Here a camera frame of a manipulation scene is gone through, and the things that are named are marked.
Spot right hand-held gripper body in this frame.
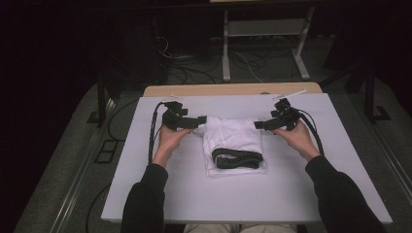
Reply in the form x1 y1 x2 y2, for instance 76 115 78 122
270 89 307 132

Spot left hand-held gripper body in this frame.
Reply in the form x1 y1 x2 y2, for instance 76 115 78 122
161 93 195 132

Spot white shorts with black waistband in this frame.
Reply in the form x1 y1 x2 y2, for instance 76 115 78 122
193 116 268 178

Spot person's left hand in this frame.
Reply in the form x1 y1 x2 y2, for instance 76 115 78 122
152 124 195 169

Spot person's right hand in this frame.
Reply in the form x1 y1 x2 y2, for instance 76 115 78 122
273 119 322 163

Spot wooden table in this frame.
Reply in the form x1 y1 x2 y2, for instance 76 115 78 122
143 82 324 98

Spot black metal stand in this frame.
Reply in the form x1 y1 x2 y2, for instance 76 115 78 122
86 72 121 129
362 62 393 124

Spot white board table cover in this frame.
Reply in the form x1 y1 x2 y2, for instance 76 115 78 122
100 92 394 225

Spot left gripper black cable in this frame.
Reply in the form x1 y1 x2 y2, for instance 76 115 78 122
148 101 169 165

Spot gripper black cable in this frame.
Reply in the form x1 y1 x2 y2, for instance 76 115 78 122
295 109 326 157
148 101 169 165

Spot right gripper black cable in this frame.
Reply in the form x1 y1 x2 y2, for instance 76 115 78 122
295 109 326 157

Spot tangle of black floor cables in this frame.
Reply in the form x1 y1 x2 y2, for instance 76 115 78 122
154 34 223 85

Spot white floor cable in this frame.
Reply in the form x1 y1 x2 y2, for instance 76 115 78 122
230 50 264 83

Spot black floor cable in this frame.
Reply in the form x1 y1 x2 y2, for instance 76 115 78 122
85 96 141 233

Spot white metal stand frame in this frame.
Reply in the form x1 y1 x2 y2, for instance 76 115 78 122
222 6 316 83

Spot metal floor rail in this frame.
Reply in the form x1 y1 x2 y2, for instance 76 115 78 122
48 127 113 233
363 120 412 197

